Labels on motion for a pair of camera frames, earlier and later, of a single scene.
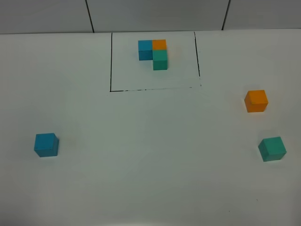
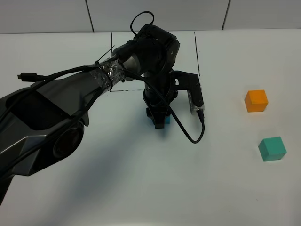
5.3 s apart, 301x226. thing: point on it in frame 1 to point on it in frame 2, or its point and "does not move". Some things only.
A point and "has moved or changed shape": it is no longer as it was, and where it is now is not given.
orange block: x=256 y=100 does not move
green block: x=272 y=149 does not move
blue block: x=46 y=144 has moved or changed shape
